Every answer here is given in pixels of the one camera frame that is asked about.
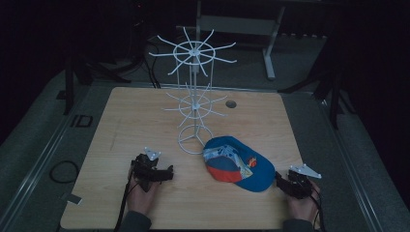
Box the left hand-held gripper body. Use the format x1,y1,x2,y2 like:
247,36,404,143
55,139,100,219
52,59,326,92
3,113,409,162
130,146,166,193

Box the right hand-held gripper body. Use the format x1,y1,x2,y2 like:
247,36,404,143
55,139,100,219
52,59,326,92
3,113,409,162
283,163,323,200

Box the blue and orange cap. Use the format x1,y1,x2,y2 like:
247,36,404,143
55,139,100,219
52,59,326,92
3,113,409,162
202,135,277,193

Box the white wire display rack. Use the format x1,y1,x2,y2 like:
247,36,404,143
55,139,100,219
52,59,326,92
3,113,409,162
148,26,238,156

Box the person's right hand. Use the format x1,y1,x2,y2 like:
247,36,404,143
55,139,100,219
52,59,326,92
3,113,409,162
285,180,322,224

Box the person's left hand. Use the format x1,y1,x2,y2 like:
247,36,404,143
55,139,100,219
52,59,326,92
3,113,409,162
126,178,161,217

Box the grey tape piece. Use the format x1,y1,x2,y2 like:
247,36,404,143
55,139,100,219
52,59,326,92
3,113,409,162
65,192,83,206

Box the black tripod stand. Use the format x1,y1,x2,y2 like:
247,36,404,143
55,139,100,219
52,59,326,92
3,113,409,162
62,53,133,116
278,66,357,131

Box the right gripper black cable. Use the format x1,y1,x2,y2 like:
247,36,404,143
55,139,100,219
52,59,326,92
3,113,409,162
308,185,327,232

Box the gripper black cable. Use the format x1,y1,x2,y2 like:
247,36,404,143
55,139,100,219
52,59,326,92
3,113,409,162
308,185,327,232
113,159,140,232

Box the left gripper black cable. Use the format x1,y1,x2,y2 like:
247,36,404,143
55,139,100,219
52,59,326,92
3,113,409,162
113,159,140,232

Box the black cable loop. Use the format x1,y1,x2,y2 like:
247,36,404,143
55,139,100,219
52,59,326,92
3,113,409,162
48,159,80,185

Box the black hanging cables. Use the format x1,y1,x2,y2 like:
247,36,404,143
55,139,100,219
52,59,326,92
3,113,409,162
141,38,162,90

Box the grey metal table frame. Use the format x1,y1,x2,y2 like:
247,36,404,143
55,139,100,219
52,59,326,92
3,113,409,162
195,0,287,81

